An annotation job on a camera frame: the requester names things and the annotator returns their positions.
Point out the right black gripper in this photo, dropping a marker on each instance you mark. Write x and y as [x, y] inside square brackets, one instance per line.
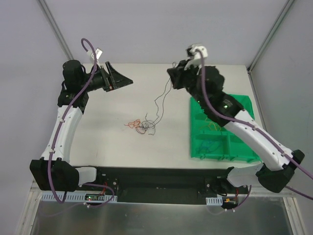
[177, 77]

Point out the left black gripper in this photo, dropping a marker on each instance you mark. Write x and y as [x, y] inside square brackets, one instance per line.
[107, 80]

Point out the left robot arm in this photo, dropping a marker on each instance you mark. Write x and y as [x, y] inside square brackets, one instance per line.
[52, 171]

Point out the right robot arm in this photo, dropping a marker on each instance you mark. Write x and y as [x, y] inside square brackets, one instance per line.
[278, 162]

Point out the green compartment tray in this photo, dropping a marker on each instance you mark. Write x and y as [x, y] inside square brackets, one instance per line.
[209, 141]

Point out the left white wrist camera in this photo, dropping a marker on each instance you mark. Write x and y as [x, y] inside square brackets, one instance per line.
[92, 57]

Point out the left aluminium frame post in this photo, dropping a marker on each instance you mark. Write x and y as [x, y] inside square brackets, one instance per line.
[45, 9]

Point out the aluminium frame post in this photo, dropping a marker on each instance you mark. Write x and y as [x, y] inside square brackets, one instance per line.
[271, 33]
[45, 9]

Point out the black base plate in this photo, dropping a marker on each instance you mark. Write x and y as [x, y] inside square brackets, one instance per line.
[163, 185]

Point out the aluminium front rail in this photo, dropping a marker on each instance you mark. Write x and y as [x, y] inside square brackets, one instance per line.
[269, 193]

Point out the right aluminium frame post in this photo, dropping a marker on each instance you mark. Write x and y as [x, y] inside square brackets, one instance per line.
[271, 33]

